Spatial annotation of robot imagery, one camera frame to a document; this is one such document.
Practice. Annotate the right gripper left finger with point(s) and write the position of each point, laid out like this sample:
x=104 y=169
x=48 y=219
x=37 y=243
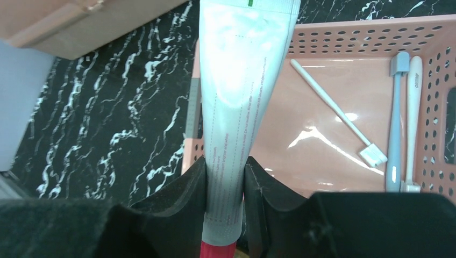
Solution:
x=168 y=223

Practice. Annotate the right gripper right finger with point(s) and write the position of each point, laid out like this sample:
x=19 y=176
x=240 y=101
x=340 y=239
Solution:
x=282 y=223

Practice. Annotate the pink perforated plastic basket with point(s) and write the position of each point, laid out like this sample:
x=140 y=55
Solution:
x=302 y=143

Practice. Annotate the white toothbrush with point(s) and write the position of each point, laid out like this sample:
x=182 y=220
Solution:
x=371 y=154

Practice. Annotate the grey toothbrush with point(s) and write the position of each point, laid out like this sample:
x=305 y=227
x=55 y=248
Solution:
x=399 y=67
x=414 y=89

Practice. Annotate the pink plastic storage box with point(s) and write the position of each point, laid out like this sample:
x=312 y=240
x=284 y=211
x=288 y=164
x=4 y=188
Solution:
x=71 y=29

